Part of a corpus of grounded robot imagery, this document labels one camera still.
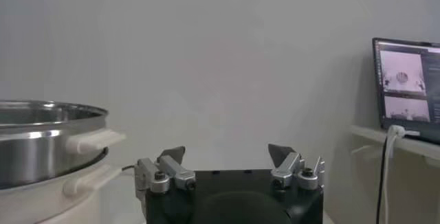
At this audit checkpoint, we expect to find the white laptop desk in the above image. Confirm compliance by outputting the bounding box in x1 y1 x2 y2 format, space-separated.
350 124 440 172

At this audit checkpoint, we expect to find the perforated steel steamer basket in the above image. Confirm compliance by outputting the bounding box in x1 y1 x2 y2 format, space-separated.
0 100 127 190

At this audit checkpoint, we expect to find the grey open laptop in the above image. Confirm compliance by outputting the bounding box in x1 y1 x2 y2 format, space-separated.
372 37 440 144

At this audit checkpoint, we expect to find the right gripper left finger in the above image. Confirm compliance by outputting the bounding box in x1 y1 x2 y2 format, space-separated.
134 146 197 195

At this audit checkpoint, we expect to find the black cable with clamp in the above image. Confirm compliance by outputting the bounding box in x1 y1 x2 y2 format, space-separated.
375 135 390 224

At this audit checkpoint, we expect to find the white electric cooker pot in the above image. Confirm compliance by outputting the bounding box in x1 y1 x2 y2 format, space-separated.
0 159 123 224

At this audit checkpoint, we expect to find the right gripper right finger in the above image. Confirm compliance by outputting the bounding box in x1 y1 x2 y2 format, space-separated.
267 143 326 191

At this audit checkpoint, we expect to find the white laptop cable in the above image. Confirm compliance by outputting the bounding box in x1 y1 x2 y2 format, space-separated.
382 124 421 224

